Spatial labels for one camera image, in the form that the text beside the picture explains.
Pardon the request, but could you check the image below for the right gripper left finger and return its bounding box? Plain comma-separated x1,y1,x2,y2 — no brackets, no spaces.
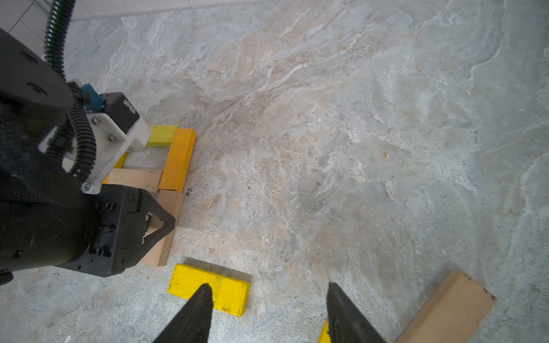
154,284,214,343

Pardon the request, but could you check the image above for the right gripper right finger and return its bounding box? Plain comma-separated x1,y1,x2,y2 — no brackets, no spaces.
326,282,385,343

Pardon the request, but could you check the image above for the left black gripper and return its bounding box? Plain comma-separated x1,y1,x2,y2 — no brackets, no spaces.
60,184,175,277

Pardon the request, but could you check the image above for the tan block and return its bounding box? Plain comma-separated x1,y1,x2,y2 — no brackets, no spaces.
138,189,185,267
397,271,497,342
103,168,162,193

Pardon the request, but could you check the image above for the yellow block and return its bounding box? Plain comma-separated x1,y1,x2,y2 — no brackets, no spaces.
317,320,331,343
167,263,252,318
147,125,179,147
114,152,128,169

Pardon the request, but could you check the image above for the amber orange block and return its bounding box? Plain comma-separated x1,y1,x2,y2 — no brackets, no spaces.
159,128,197,192

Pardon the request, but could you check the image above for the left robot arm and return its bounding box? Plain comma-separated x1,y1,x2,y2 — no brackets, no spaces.
1,1,175,284

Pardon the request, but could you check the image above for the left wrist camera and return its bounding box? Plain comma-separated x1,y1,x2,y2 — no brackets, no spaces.
37,79,152,200

